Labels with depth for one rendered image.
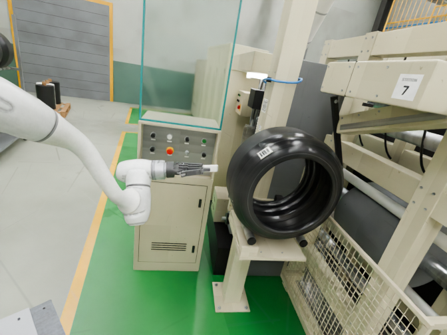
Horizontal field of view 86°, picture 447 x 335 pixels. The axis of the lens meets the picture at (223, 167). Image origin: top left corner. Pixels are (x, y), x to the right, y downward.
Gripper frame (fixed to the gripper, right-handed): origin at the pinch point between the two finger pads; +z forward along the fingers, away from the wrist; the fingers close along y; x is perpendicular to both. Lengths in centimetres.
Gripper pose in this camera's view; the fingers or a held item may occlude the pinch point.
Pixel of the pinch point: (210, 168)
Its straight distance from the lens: 113.0
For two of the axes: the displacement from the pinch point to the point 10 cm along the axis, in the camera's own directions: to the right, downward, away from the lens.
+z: 9.9, -0.3, 1.3
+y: -1.3, -3.9, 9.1
